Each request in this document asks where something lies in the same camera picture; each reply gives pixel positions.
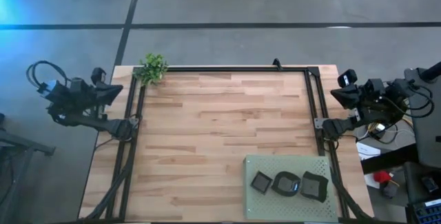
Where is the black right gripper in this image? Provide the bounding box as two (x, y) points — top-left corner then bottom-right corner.
(331, 79), (387, 112)

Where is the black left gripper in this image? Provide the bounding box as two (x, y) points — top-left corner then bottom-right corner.
(68, 78), (124, 110)

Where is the black wavy-edged square plate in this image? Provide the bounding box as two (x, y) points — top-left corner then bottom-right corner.
(300, 170), (329, 204)

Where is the black leaf-shaped plate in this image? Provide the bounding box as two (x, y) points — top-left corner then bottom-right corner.
(270, 171), (302, 198)

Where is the large black bowl foreground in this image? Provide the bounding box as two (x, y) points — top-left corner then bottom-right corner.
(250, 170), (274, 196)

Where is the green plant in white pot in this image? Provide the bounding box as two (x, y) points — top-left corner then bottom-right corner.
(132, 52), (170, 87)

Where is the white paper sheet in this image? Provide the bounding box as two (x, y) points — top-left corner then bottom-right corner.
(356, 141), (382, 162)

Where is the red object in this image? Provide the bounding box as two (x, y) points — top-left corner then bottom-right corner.
(373, 170), (393, 185)

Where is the black pole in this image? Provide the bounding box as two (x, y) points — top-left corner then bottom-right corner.
(418, 60), (441, 83)

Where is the black floor stand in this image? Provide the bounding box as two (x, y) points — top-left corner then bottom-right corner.
(0, 112), (57, 218)

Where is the green perforated metal shelf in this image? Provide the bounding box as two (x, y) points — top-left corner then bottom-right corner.
(243, 154), (340, 223)

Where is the black crate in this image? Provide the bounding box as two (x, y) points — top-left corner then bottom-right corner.
(405, 198), (441, 224)

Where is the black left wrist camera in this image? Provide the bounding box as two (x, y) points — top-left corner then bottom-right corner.
(90, 67), (107, 85)

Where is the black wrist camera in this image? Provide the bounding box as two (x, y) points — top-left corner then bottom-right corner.
(336, 68), (358, 88)
(90, 67), (107, 85)

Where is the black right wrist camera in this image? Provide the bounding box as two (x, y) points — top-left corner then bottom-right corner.
(336, 68), (358, 88)

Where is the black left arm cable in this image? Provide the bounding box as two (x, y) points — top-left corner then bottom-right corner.
(25, 60), (70, 90)

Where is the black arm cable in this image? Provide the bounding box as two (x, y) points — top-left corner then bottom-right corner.
(25, 60), (70, 90)
(406, 82), (436, 119)

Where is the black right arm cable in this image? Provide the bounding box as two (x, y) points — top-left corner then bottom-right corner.
(406, 82), (436, 119)

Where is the black aluminium table frame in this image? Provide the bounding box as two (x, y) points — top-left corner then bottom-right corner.
(81, 65), (375, 223)

